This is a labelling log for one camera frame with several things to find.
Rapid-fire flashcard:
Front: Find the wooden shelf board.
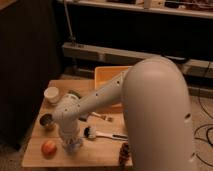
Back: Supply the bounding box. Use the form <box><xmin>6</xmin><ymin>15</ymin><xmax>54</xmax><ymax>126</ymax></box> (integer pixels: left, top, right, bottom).
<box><xmin>56</xmin><ymin>0</ymin><xmax>213</xmax><ymax>20</ymax></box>

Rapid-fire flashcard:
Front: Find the brown pine cone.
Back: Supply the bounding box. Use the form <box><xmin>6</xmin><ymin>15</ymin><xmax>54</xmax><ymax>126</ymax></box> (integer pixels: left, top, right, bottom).
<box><xmin>119</xmin><ymin>142</ymin><xmax>130</xmax><ymax>167</ymax></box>

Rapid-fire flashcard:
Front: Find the grey metal rail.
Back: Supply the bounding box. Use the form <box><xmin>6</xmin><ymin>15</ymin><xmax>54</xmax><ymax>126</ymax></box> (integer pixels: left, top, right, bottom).
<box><xmin>62</xmin><ymin>42</ymin><xmax>213</xmax><ymax>79</ymax></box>

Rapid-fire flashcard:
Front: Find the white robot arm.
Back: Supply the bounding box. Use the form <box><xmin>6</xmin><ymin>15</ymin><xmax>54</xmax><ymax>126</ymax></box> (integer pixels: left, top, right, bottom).
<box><xmin>53</xmin><ymin>57</ymin><xmax>197</xmax><ymax>171</ymax></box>

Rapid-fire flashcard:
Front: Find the white handled dish brush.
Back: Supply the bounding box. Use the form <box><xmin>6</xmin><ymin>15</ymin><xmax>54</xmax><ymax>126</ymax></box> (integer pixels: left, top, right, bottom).
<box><xmin>84</xmin><ymin>126</ymin><xmax>128</xmax><ymax>141</ymax></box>

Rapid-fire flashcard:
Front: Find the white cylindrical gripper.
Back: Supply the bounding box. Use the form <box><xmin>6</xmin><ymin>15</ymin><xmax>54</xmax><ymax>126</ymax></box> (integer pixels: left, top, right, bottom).
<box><xmin>58</xmin><ymin>121</ymin><xmax>83</xmax><ymax>145</ymax></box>

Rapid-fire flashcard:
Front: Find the metal cup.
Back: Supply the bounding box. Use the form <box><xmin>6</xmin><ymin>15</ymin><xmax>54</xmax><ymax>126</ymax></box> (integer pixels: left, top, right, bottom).
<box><xmin>39</xmin><ymin>113</ymin><xmax>55</xmax><ymax>131</ymax></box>

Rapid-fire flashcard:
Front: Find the metal pole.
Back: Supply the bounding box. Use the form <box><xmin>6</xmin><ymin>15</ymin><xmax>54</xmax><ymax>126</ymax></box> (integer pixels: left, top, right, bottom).
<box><xmin>63</xmin><ymin>0</ymin><xmax>76</xmax><ymax>46</ymax></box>

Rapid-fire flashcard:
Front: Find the blue sponge block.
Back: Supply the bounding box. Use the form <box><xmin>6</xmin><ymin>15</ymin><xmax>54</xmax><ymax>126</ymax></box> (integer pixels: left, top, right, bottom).
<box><xmin>79</xmin><ymin>115</ymin><xmax>88</xmax><ymax>122</ymax></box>

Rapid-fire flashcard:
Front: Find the yellow plastic tray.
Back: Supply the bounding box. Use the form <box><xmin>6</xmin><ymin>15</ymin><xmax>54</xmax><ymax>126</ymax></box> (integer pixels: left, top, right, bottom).
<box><xmin>94</xmin><ymin>66</ymin><xmax>128</xmax><ymax>113</ymax></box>

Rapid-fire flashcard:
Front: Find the black floor cable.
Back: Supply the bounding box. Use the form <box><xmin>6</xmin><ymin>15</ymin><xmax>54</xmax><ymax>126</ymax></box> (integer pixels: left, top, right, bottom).
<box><xmin>193</xmin><ymin>61</ymin><xmax>213</xmax><ymax>168</ymax></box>

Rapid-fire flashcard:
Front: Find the white paper cup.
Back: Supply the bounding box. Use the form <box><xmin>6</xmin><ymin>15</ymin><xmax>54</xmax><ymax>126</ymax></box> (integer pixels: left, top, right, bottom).
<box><xmin>44</xmin><ymin>87</ymin><xmax>60</xmax><ymax>104</ymax></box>

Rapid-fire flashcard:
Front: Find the green cucumber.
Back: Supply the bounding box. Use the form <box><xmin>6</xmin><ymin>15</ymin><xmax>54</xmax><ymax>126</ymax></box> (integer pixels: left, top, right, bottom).
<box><xmin>68</xmin><ymin>90</ymin><xmax>82</xmax><ymax>99</ymax></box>

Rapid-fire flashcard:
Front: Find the blue grey towel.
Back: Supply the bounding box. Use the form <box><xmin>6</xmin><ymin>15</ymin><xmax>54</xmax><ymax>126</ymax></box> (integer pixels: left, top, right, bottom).
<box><xmin>63</xmin><ymin>142</ymin><xmax>82</xmax><ymax>154</ymax></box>

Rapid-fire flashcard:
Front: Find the small paint brush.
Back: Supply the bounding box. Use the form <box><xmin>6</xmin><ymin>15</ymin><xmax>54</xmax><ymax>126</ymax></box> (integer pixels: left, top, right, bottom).
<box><xmin>90</xmin><ymin>112</ymin><xmax>114</xmax><ymax>122</ymax></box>

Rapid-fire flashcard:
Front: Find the red orange apple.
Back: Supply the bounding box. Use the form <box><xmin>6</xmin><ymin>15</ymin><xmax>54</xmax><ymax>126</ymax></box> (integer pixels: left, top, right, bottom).
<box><xmin>41</xmin><ymin>140</ymin><xmax>57</xmax><ymax>156</ymax></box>

